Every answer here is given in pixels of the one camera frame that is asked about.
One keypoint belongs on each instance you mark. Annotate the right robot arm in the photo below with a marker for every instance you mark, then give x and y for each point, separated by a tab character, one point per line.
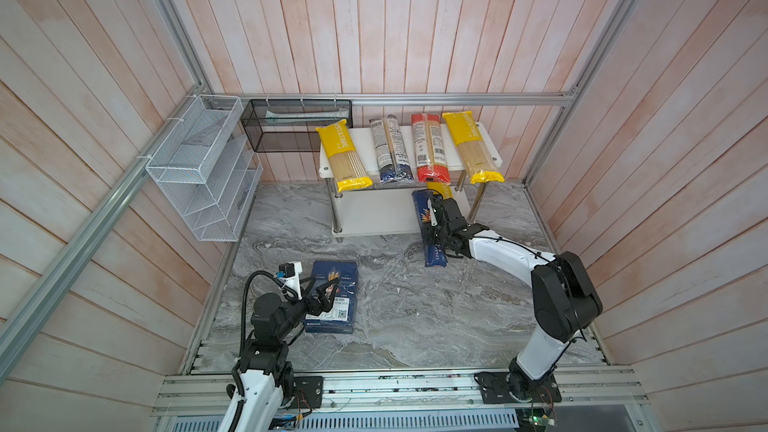
565	300

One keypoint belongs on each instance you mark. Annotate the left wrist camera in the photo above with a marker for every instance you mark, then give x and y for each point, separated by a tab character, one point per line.
289	276

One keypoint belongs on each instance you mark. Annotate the narrow blue Barilla spaghetti box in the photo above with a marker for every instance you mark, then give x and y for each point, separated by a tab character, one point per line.
433	252

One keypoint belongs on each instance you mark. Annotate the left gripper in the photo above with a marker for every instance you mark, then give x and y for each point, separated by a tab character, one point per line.
324	305

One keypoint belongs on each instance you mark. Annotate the yellow Pastatime spaghetti bag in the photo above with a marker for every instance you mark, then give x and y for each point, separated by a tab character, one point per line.
471	148
440	188
344	161

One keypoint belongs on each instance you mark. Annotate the white two-tier shelf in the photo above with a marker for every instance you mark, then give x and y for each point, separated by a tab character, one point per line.
389	210

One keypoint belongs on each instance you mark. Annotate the wide blue Barilla pasta box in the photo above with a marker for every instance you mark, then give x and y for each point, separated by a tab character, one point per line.
341	318

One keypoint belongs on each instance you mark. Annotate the dark blue clear spaghetti bag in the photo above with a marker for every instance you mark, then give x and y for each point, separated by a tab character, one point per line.
391	155

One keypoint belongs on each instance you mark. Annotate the white wire mesh rack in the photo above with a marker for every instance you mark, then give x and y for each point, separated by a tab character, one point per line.
204	170

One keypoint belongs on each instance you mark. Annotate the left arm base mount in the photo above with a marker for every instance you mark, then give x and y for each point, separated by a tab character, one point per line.
302	392

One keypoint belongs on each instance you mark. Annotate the red spaghetti bag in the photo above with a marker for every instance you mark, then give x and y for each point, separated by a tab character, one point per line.
431	163

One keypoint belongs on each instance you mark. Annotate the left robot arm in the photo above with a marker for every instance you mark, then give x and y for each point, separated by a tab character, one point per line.
262	395

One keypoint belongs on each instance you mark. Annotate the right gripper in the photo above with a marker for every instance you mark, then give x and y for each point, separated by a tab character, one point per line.
427	233

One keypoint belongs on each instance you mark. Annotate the black wire mesh basket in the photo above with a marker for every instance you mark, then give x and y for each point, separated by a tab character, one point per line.
289	125

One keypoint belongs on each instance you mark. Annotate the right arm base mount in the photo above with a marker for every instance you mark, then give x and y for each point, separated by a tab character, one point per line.
515	387

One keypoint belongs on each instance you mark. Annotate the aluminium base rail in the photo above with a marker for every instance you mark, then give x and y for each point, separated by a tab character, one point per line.
407	389

